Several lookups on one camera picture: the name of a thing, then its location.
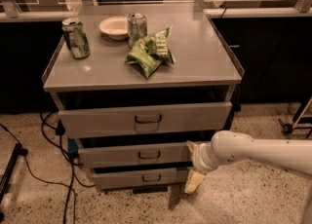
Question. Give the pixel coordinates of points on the black stand leg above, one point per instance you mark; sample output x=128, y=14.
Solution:
x=5, y=178

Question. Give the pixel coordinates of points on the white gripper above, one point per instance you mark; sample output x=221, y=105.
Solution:
x=197, y=160

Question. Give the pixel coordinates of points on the grey bottom drawer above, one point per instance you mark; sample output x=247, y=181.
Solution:
x=139, y=178

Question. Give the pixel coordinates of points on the green soda can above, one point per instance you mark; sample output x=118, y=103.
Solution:
x=75, y=38

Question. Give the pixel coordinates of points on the silver soda can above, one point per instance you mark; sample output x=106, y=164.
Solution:
x=137, y=27

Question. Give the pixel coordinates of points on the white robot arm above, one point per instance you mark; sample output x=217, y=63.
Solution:
x=228, y=147

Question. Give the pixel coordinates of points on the green chip bag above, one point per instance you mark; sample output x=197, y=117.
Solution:
x=150, y=51

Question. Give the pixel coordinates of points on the white paper bowl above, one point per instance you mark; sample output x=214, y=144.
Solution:
x=115, y=27

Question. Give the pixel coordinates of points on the grey drawer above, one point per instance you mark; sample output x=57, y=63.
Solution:
x=139, y=178
x=144, y=119
x=136, y=155

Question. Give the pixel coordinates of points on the grey top drawer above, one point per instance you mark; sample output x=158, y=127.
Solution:
x=144, y=119

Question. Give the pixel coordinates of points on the wheeled cart base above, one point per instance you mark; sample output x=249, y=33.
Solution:
x=299, y=121

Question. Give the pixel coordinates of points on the grey drawer cabinet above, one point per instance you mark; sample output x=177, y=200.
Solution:
x=205, y=71

